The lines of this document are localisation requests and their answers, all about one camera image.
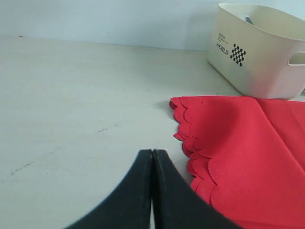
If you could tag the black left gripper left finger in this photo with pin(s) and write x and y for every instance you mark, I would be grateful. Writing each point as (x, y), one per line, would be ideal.
(129, 205)

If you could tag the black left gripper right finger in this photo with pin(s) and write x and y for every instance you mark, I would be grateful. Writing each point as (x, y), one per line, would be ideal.
(175, 204)

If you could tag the red scalloped cloth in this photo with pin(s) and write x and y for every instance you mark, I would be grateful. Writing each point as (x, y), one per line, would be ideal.
(247, 157)

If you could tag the silver table knife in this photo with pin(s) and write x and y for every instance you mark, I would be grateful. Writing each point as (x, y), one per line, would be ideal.
(248, 20)

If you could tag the cream plastic storage bin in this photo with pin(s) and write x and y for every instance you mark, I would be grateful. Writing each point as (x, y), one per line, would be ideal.
(265, 60)

